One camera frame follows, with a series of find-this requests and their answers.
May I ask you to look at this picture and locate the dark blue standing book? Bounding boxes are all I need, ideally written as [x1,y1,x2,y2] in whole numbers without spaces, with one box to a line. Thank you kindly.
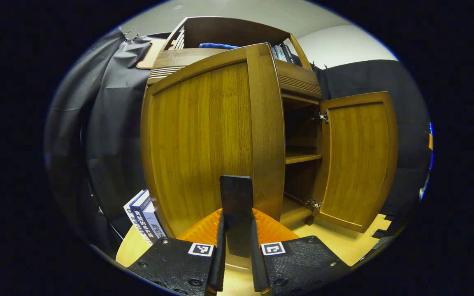
[130,191,156,244]

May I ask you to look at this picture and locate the folded blue cloth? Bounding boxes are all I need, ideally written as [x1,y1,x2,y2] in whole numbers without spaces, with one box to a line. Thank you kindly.
[199,42,239,50]

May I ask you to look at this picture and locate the black backdrop cloth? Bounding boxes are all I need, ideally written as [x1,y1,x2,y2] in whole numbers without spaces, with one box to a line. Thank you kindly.
[44,27,431,255]

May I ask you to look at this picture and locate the pale blue standing book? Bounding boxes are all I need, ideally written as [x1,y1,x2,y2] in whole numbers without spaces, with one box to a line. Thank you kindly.
[142,201,167,241]

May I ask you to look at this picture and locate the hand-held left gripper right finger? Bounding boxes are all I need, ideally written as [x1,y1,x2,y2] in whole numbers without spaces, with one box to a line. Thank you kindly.
[250,208,351,296]

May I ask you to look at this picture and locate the wooden shoe cabinet door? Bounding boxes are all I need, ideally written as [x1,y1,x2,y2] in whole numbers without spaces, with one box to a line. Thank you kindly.
[312,91,399,234]
[140,42,286,272]

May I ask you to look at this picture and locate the wooden double-door shoe cabinet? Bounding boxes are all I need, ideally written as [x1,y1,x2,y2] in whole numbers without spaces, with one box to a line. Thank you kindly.
[146,16,324,231]

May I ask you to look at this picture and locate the wooden inner shelf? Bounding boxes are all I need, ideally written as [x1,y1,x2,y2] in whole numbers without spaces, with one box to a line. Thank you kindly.
[285,150,323,165]

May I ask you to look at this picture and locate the black door handle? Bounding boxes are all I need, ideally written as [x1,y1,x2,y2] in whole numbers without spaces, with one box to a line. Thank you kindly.
[219,175,254,258]

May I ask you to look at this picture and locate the computer monitor screen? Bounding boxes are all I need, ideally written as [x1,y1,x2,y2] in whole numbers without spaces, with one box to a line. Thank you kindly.
[420,121,434,198]

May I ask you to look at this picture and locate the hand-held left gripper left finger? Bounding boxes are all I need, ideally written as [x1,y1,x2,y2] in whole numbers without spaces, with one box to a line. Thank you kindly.
[128,208,226,296]

